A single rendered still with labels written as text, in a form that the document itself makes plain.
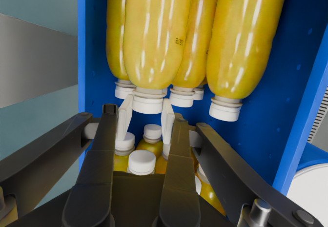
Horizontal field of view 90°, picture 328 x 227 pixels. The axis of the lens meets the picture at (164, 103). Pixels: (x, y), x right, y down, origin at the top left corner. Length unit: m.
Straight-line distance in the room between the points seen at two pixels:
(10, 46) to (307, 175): 0.90
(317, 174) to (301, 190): 0.05
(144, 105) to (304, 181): 0.42
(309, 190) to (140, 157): 0.41
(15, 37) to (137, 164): 0.63
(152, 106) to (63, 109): 1.39
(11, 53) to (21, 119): 1.07
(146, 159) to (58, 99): 1.36
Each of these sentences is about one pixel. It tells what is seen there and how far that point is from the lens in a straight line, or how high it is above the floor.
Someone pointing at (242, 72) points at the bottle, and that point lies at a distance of 0.20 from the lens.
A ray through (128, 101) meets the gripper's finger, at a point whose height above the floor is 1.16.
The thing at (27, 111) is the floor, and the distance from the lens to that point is 1.72.
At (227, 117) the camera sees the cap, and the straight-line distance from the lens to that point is 0.23.
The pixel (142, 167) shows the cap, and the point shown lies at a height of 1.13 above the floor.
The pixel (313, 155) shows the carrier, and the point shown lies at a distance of 0.54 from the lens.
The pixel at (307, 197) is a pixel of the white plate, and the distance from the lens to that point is 0.55.
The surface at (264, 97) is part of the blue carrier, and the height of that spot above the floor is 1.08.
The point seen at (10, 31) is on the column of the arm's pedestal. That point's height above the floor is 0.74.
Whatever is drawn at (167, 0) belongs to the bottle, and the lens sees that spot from 0.18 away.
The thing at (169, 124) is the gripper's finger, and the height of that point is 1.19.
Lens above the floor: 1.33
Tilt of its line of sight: 75 degrees down
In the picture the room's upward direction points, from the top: 166 degrees clockwise
